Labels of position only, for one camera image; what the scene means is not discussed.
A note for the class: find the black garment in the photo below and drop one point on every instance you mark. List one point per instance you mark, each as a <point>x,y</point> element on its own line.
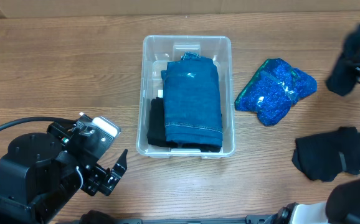
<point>346,74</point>
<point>156,133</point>
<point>324,156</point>

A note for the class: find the blue sequin fabric bundle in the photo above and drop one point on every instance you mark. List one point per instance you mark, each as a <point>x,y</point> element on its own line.
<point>275,87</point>

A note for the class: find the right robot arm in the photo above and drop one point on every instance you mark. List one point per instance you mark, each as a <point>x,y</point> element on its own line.
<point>343,204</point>

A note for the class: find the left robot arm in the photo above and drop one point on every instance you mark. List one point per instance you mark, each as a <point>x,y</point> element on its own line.
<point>41,172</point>

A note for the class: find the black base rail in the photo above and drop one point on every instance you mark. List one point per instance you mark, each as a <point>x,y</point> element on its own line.
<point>94,216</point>

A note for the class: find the clear plastic storage container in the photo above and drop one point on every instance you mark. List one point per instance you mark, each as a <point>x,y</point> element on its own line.
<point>158,50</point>

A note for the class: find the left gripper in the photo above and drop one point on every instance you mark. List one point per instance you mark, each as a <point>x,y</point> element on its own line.
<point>98,175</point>

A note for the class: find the blue denim jeans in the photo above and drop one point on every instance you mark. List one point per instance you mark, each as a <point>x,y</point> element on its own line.
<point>191,97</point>

